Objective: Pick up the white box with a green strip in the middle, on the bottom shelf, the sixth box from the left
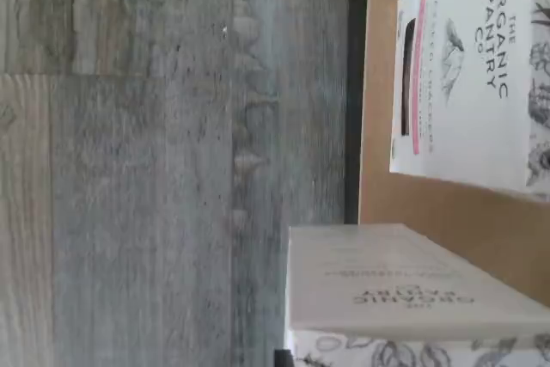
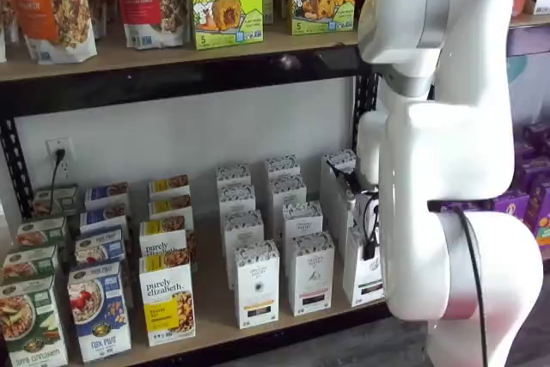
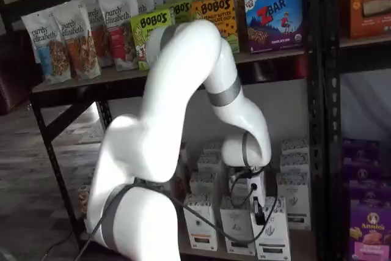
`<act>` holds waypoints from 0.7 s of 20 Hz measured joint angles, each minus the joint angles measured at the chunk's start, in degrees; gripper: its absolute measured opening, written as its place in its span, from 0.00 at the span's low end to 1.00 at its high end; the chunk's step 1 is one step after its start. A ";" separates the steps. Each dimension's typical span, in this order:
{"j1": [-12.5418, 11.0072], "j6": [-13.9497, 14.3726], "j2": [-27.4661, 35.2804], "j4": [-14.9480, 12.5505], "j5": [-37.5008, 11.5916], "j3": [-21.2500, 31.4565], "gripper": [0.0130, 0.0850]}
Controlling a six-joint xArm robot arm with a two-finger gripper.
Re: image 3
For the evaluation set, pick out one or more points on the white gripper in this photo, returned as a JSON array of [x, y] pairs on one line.
[[258, 181]]

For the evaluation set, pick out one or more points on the white box green strip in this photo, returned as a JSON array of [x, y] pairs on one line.
[[294, 164], [296, 209], [294, 146], [272, 236]]

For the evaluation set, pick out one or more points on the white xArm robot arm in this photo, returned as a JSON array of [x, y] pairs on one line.
[[171, 74]]

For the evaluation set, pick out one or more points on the white box pink strip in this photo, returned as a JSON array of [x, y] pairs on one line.
[[235, 221]]

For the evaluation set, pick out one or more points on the white box yellow strip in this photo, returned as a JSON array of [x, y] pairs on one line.
[[214, 148], [209, 164], [201, 183], [197, 233]]

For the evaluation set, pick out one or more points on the black metal shelf rack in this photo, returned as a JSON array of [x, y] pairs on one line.
[[313, 120], [332, 120]]

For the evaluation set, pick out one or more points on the purple Annie's box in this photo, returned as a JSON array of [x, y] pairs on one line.
[[360, 160], [369, 189], [371, 233]]

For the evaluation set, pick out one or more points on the green oatmeal box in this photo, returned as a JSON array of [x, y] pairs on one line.
[[84, 200]]

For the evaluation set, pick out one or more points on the blue ZBar box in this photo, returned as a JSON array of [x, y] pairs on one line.
[[275, 22]]

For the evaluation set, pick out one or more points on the yellow Bobo's peanut butter box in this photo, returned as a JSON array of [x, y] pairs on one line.
[[220, 10]]

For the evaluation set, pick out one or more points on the green Bobo's apple pie box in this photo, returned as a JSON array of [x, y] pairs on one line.
[[143, 38], [181, 8]]

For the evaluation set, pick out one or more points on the orange Annie's box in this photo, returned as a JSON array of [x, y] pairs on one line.
[[369, 4]]

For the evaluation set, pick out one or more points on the granola bag red label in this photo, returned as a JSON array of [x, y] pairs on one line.
[[119, 28]]

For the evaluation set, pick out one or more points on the granola bag orange label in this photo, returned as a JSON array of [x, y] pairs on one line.
[[79, 50]]

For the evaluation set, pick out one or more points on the granola bag blue label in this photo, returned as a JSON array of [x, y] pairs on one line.
[[49, 53]]

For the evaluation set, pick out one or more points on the dark brown couch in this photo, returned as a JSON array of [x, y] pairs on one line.
[[18, 74]]

